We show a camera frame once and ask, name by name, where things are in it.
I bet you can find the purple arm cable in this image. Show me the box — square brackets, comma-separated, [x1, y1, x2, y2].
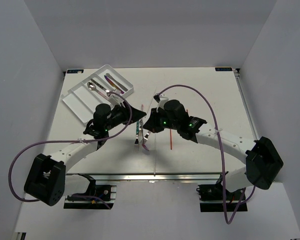
[152, 84, 257, 225]
[8, 90, 133, 210]

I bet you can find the silver spoon pink handle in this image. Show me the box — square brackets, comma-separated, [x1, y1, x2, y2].
[87, 81, 109, 100]

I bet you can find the silver ornate butter knife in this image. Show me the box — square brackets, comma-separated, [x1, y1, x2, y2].
[105, 73, 128, 92]

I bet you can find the silver spoon dark handle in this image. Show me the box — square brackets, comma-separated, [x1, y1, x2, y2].
[90, 78, 110, 92]

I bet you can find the green handle fork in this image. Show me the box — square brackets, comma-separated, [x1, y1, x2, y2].
[134, 120, 140, 147]

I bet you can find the dark handle fork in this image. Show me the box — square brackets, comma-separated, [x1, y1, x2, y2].
[139, 131, 152, 146]

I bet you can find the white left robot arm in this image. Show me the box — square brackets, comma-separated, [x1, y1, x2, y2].
[24, 103, 146, 206]

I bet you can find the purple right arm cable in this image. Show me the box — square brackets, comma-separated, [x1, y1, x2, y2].
[152, 84, 257, 225]

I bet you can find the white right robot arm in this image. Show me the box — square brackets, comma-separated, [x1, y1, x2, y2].
[143, 99, 284, 200]

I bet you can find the white compartment utensil tray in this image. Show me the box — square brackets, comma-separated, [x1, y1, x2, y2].
[61, 64, 134, 124]

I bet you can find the blue label sticker right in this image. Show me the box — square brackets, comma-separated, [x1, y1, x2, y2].
[214, 67, 233, 72]

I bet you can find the orange chopstick left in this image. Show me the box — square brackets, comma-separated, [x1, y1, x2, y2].
[169, 131, 173, 150]

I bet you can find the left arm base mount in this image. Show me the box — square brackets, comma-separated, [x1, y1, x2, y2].
[63, 174, 117, 210]

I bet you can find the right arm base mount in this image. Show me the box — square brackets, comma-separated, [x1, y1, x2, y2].
[196, 176, 243, 213]

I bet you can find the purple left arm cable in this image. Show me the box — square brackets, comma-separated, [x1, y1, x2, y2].
[8, 90, 133, 210]

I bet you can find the iridescent rainbow knife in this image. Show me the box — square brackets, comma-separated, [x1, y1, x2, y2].
[104, 75, 124, 94]

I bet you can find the blue label sticker left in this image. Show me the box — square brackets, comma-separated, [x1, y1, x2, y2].
[66, 69, 84, 74]

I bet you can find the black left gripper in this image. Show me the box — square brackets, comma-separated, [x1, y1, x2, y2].
[104, 100, 146, 132]

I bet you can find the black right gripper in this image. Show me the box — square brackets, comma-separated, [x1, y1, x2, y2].
[143, 107, 179, 134]

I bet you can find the blue label sticker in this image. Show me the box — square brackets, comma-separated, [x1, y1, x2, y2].
[66, 69, 84, 74]
[214, 67, 233, 72]

